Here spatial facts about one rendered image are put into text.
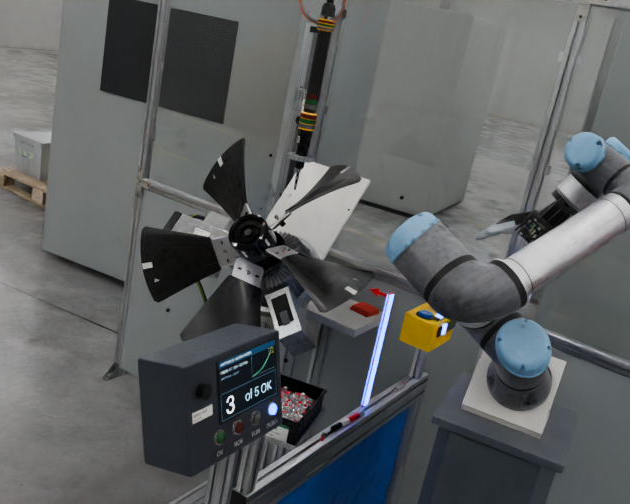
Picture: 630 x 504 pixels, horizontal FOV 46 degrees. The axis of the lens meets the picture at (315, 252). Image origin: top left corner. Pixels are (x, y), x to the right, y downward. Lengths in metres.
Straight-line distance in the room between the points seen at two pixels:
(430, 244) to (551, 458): 0.67
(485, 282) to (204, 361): 0.49
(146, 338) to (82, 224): 1.52
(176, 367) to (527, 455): 0.88
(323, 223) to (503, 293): 1.15
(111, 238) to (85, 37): 1.21
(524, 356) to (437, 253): 0.43
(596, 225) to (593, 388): 1.22
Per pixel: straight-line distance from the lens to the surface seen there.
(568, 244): 1.37
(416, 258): 1.31
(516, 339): 1.66
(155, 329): 3.51
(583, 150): 1.50
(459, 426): 1.78
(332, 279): 1.98
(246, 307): 2.05
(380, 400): 2.12
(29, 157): 6.56
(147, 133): 3.38
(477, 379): 1.87
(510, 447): 1.77
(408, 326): 2.16
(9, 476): 3.10
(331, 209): 2.37
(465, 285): 1.28
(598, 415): 2.58
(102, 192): 4.76
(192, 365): 1.22
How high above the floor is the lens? 1.81
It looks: 17 degrees down
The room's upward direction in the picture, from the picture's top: 11 degrees clockwise
